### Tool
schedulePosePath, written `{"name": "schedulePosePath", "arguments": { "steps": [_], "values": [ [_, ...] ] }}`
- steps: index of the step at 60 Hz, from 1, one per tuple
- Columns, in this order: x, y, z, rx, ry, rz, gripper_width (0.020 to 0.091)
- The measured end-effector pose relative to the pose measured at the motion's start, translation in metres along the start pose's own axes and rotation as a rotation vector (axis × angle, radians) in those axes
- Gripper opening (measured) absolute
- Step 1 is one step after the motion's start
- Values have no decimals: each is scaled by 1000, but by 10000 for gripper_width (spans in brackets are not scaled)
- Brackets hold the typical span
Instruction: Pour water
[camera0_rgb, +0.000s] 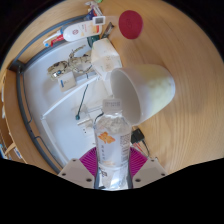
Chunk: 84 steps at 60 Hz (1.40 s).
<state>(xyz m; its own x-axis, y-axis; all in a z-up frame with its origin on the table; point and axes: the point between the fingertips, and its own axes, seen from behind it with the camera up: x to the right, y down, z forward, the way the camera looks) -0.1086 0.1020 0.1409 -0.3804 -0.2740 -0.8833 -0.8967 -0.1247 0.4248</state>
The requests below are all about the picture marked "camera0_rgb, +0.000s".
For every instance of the cream plastic cup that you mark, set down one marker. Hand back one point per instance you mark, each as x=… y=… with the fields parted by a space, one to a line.
x=150 y=90

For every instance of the white open box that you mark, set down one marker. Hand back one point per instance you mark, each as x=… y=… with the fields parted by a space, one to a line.
x=106 y=55

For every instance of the white wall socket box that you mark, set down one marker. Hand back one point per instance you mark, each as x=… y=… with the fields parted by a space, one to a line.
x=66 y=81

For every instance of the small white thermometer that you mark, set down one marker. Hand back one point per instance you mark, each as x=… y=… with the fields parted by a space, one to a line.
x=99 y=20

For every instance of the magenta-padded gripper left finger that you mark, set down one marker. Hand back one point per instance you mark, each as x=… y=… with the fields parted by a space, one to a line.
x=75 y=171

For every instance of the flat round red coaster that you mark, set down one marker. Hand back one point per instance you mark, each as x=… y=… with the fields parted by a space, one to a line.
x=131 y=24

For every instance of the white pump bottle red top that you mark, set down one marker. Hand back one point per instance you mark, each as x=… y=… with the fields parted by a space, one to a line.
x=80 y=31

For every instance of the grey metal frame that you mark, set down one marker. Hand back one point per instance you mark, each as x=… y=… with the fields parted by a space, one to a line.
x=23 y=110

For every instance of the clear plastic water bottle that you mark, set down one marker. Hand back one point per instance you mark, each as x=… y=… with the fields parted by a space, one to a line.
x=112 y=143

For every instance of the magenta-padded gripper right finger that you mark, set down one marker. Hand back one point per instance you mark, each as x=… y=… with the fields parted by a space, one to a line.
x=151 y=170

